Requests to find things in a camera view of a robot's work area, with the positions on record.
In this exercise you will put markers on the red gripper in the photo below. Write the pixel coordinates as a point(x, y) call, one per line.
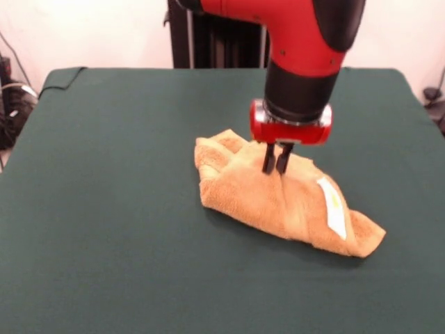
point(288, 134)

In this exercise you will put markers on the orange terry towel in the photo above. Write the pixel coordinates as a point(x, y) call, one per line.
point(250, 202)

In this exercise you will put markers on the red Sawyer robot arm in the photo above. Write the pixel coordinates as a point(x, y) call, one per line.
point(306, 35)

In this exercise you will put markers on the grey black stand base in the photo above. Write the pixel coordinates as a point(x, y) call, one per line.
point(431, 93)

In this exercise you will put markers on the dark green table cloth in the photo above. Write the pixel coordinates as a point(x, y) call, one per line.
point(104, 215)

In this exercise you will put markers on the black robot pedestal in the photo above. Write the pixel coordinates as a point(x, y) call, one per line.
point(180, 41)

